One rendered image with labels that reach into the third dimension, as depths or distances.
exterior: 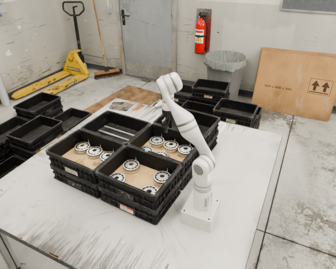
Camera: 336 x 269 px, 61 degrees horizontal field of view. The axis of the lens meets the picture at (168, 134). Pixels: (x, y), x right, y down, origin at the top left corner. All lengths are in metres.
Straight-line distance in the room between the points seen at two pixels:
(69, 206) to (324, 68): 3.44
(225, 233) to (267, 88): 2.95
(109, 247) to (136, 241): 0.14
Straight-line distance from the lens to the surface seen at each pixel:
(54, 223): 1.77
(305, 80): 4.24
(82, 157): 1.94
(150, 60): 5.03
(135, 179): 1.71
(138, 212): 1.63
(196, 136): 1.35
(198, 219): 1.57
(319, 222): 2.84
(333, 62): 4.20
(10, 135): 2.93
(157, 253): 1.54
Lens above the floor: 1.97
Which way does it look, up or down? 33 degrees down
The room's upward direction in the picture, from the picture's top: 1 degrees counter-clockwise
